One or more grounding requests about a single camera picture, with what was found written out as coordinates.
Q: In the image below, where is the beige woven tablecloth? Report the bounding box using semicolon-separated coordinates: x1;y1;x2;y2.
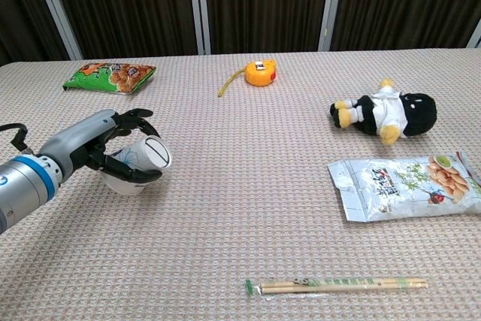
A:
0;47;481;321

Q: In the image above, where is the clear chopstick wrapper green print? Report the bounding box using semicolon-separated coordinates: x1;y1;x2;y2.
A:
244;276;430;296

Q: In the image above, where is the grey metal partition post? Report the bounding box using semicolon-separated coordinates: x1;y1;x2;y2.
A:
186;0;212;56
465;22;481;50
317;0;346;52
29;0;83;61

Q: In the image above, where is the dark pleated curtain panel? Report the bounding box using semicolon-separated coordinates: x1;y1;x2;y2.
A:
0;0;72;67
201;0;332;55
44;0;199;60
329;0;481;52

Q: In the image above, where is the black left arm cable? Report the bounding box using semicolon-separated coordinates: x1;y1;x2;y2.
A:
0;123;35;156

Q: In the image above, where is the orange tape measure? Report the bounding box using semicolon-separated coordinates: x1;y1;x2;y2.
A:
218;58;279;98

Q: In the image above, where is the green snack bag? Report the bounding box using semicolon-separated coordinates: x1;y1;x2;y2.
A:
62;62;157;95

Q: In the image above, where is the white snack bag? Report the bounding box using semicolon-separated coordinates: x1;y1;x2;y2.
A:
326;151;481;223

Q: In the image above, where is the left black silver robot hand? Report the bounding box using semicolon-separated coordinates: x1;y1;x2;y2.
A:
39;108;163;183

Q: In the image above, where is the white paper cup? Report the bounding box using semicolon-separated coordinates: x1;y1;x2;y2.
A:
102;135;174;196

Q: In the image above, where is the bamboo chopstick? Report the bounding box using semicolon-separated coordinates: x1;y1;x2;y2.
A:
261;283;429;295
260;278;428;286

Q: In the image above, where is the black white plush doll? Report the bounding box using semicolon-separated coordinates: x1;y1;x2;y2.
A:
329;77;438;147

